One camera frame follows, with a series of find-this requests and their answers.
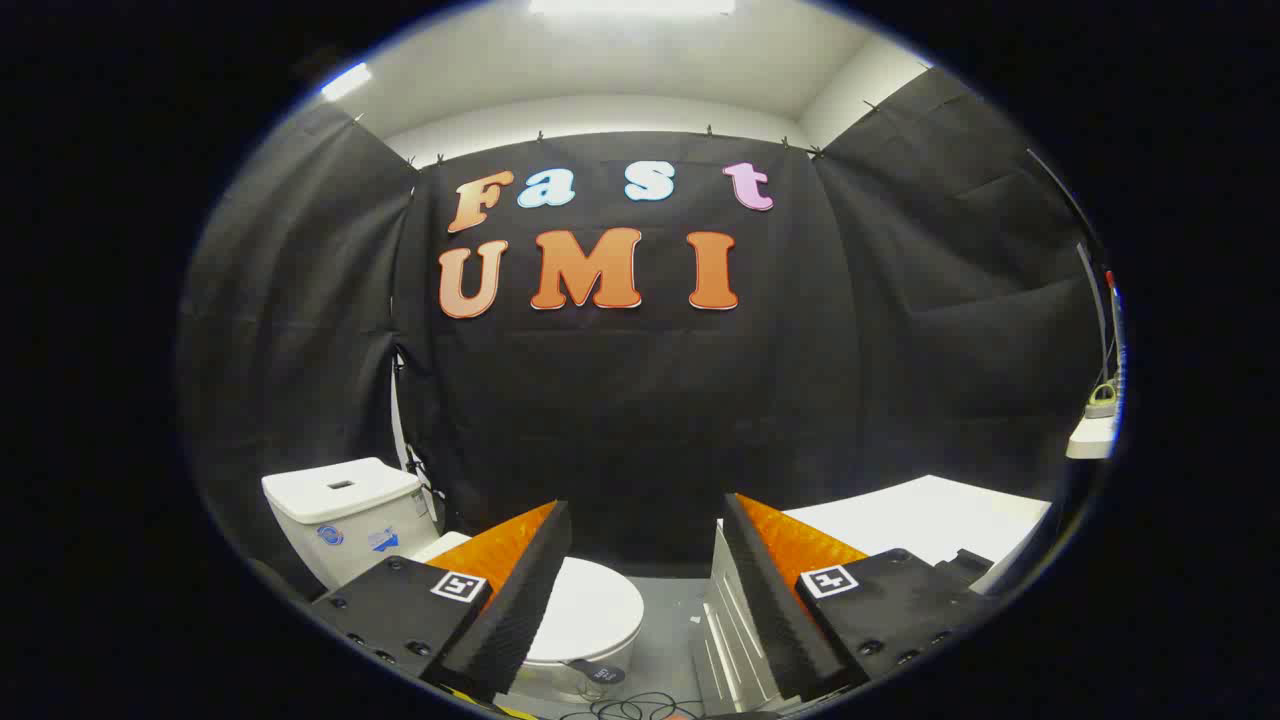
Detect black block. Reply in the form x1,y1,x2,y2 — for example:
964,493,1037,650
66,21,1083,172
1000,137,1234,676
935,548,994,587

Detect white toilet with tank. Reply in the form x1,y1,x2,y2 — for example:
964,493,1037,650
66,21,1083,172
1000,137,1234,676
262,457,641,701

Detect black floor cables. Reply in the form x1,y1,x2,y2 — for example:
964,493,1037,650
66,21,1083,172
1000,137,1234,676
560,692,706,720

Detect black backdrop cloth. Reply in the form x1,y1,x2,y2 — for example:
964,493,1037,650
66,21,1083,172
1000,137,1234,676
180,65,1111,601

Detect ceiling light panel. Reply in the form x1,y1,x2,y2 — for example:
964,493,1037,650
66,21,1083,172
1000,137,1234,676
320,62,373,101
528,0,736,16

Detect white drawer cabinet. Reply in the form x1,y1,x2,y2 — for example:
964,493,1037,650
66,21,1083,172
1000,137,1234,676
690,475,1053,716

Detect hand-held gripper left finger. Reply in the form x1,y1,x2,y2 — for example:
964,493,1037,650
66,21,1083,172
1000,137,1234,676
308,500,573,703

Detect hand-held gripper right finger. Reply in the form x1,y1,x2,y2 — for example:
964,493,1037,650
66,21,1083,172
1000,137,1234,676
720,492,1001,703

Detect white side table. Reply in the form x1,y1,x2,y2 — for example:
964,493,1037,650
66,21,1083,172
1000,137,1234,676
1065,415,1119,461

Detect white hose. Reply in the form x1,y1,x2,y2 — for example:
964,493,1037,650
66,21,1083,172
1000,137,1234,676
390,345,446,531

